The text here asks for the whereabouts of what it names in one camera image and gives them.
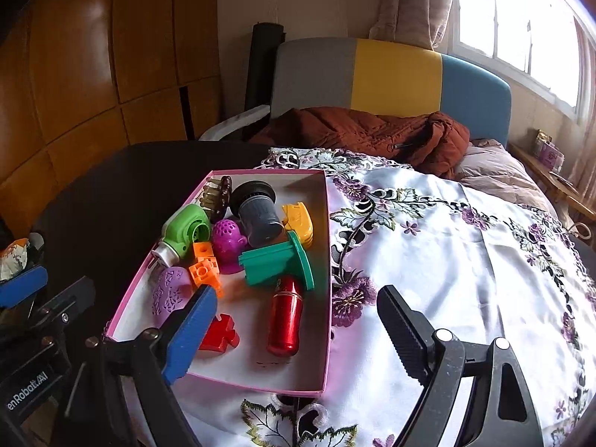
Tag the crumpled snack wrapper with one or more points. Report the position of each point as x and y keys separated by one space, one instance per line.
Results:
x=14 y=254

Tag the black rolled mat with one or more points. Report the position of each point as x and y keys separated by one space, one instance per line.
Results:
x=263 y=65

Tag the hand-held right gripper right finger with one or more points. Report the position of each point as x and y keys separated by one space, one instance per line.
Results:
x=403 y=335

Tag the white bed rail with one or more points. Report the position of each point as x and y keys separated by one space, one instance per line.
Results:
x=233 y=123

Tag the red metallic cylinder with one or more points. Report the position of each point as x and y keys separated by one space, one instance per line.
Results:
x=285 y=321

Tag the orange plastic block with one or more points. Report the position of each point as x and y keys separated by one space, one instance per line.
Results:
x=205 y=272

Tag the wooden wardrobe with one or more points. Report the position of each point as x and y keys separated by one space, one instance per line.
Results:
x=93 y=56

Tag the lime green plastic piece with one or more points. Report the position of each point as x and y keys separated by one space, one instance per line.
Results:
x=186 y=228

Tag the yellow plastic shell piece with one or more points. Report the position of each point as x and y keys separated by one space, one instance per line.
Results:
x=298 y=221

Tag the red plastic block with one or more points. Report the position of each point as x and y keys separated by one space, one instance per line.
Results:
x=221 y=335

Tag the beige curtain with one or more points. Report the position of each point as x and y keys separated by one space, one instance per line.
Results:
x=409 y=4

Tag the purple gift box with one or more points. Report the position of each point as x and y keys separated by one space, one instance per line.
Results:
x=549 y=153

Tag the grey yellow blue headboard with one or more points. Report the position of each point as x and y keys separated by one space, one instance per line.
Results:
x=396 y=74

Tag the rust-brown quilted jacket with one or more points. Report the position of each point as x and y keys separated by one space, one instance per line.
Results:
x=349 y=130

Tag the lilac patterned oval piece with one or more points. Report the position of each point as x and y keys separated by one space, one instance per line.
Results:
x=170 y=293

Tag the teal plastic funnel piece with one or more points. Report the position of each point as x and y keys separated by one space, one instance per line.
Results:
x=274 y=263

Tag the magenta perforated cap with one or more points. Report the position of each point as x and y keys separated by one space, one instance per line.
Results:
x=226 y=242

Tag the pale pink duvet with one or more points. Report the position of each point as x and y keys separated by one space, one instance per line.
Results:
x=493 y=167

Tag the wooden desk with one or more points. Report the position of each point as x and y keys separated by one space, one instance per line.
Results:
x=558 y=186

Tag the pink cardboard box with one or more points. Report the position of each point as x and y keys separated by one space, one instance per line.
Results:
x=279 y=372

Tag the window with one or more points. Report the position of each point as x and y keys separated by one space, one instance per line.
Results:
x=512 y=18

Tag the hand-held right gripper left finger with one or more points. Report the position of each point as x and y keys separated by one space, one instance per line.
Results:
x=191 y=335

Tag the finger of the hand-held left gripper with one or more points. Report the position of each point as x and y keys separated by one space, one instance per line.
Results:
x=21 y=286

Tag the brown pegged comb piece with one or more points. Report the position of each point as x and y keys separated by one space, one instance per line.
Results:
x=223 y=195

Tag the white floral embroidered tablecloth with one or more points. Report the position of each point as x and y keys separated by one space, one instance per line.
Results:
x=442 y=265

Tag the dark grey ribbed cylinder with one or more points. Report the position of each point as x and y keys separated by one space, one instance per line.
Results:
x=260 y=219

